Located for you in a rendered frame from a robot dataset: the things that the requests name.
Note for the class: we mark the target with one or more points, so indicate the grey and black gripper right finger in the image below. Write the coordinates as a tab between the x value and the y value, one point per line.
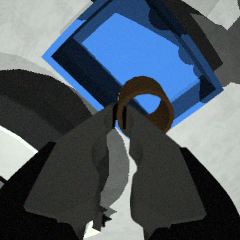
172	188

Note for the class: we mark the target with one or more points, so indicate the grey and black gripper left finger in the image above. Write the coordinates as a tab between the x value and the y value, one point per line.
60	183

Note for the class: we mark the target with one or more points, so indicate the bronze bushing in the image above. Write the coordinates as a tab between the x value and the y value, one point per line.
162	117

